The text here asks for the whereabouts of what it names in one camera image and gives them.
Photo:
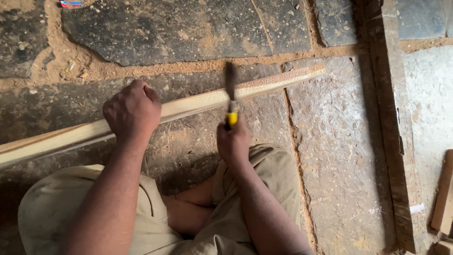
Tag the person's right hand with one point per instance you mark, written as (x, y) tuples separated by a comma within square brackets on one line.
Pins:
[(233, 143)]

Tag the person's left hand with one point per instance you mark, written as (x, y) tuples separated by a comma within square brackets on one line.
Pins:
[(132, 111)]

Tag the person's right fingers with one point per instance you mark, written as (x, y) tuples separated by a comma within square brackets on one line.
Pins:
[(226, 133)]

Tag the long pale wooden strip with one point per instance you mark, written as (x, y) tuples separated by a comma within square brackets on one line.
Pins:
[(184, 106)]

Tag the person's legs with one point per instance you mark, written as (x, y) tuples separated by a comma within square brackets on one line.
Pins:
[(191, 209)]

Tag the person's khaki shorts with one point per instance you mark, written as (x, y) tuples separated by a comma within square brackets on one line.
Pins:
[(159, 212)]

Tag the dark wooden beam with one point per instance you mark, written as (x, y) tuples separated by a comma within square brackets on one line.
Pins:
[(391, 124)]

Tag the red and blue small object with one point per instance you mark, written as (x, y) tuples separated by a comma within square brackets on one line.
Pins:
[(71, 4)]

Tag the short pale wood block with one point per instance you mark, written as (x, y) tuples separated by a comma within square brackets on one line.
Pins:
[(444, 193)]

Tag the small wood offcut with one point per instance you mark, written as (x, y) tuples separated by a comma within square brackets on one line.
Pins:
[(444, 247)]

